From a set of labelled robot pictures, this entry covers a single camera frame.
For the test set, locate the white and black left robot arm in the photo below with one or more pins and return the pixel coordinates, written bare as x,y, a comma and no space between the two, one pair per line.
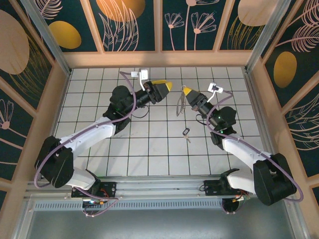
92,132

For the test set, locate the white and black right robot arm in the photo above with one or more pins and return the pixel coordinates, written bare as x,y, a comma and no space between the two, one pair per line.
239,152

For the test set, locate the grey metal panel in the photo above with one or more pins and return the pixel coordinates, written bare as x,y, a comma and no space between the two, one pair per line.
159,224

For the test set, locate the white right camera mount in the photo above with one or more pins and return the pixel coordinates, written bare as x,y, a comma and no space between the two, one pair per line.
210,97

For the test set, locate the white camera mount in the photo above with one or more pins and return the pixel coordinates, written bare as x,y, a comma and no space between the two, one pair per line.
210,97
142,84

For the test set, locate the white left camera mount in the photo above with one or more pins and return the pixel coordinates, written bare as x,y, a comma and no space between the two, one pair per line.
142,84

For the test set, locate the aluminium side rail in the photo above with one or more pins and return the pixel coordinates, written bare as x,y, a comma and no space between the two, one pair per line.
256,112

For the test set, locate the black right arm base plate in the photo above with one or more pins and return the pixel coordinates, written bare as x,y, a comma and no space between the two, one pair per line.
211,188

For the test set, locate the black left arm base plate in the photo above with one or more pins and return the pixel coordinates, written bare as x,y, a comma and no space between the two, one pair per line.
109,186

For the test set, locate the aluminium corner post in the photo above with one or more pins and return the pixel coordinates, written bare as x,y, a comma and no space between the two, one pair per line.
261,37
49,42

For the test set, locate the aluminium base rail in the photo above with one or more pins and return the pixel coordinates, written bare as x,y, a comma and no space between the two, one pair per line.
159,185

